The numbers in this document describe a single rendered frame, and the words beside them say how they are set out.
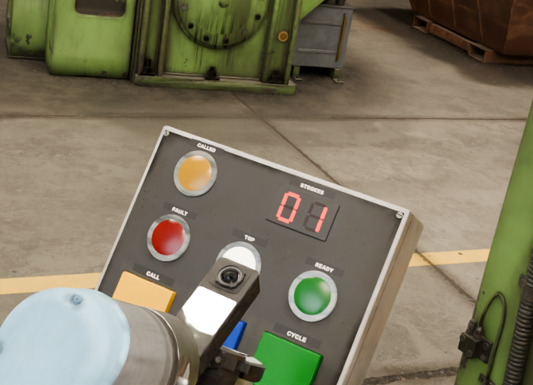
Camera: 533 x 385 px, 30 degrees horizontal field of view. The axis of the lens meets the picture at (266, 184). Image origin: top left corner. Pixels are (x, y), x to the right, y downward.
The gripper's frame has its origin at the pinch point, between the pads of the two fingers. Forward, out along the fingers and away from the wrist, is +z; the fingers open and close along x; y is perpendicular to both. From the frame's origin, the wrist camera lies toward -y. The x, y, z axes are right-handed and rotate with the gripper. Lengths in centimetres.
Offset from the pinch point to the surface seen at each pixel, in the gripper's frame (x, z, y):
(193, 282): -14.8, 10.9, -5.0
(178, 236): -18.9, 10.6, -9.4
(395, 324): -49, 237, -14
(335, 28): -205, 445, -171
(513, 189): 14.2, 23.3, -30.0
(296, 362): 1.2, 10.2, -1.2
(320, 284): 0.2, 10.6, -10.3
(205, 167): -19.1, 10.5, -18.3
